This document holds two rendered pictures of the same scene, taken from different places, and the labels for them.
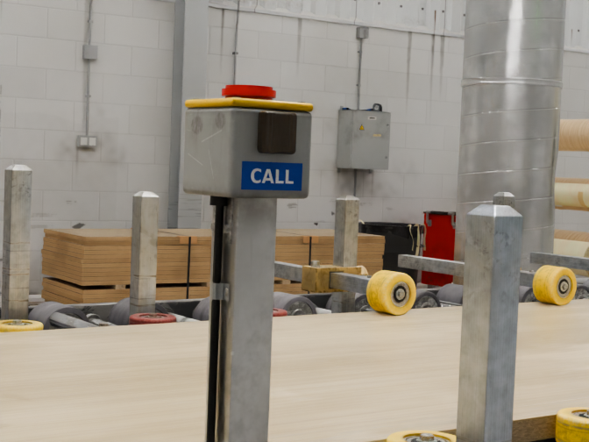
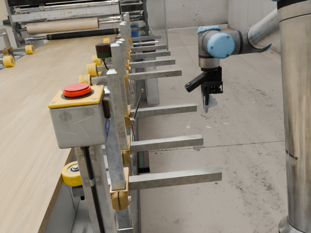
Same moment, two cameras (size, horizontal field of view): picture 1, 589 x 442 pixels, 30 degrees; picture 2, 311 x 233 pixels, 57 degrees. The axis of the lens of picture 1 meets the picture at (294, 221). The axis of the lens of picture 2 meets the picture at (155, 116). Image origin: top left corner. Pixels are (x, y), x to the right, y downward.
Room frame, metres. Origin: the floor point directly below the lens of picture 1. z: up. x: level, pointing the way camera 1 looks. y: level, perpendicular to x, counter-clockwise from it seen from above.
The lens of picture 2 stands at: (0.50, 0.31, 1.35)
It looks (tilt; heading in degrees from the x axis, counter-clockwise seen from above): 24 degrees down; 303
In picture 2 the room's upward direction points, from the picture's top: 5 degrees counter-clockwise
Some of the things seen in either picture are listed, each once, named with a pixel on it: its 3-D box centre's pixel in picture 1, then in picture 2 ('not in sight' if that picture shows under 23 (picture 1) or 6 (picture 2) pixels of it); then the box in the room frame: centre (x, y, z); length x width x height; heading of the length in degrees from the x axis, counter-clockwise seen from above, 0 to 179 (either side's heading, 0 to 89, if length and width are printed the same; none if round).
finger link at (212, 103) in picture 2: not in sight; (210, 103); (0.95, -0.83, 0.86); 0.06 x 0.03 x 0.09; 35
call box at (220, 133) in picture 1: (246, 153); (82, 117); (0.82, 0.04, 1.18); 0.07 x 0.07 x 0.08; 35
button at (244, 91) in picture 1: (248, 97); (77, 92); (0.82, 0.04, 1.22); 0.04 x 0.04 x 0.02
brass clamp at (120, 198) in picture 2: not in sight; (120, 187); (0.98, -0.19, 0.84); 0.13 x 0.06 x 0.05; 125
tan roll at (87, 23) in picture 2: not in sight; (81, 24); (3.05, -2.20, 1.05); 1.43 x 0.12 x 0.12; 35
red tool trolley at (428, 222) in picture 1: (466, 257); not in sight; (9.71, -1.54, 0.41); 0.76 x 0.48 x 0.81; 129
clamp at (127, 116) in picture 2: not in sight; (124, 115); (1.27, -0.60, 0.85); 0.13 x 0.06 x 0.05; 125
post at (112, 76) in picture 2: not in sight; (121, 136); (1.11, -0.38, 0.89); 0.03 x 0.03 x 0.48; 35
